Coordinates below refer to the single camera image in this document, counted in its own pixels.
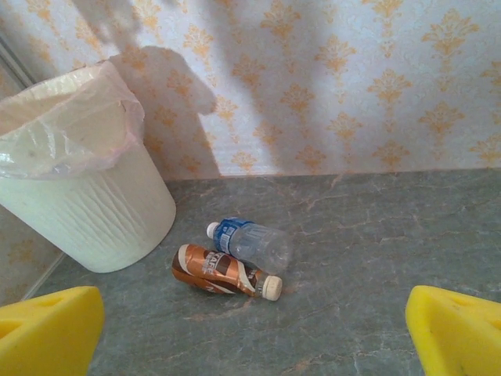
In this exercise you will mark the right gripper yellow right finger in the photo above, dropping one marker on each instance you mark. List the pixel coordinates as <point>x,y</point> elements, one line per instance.
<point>458,340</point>

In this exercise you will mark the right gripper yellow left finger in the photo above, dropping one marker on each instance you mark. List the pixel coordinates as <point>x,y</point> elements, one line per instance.
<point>47,337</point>

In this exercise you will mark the brown coffee plastic bottle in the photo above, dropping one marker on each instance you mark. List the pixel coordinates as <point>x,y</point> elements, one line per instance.
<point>211,270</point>

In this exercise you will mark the white plastic bin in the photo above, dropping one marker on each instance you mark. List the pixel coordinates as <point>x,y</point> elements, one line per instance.
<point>98,219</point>

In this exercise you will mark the pink translucent bin liner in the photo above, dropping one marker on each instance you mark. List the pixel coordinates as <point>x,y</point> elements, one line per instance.
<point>58,117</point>

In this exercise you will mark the blue label clear plastic bottle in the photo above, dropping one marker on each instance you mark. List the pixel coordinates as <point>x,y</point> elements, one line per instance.
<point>254,243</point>

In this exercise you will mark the aluminium frame post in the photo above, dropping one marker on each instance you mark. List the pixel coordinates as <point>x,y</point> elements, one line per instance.
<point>11,58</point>

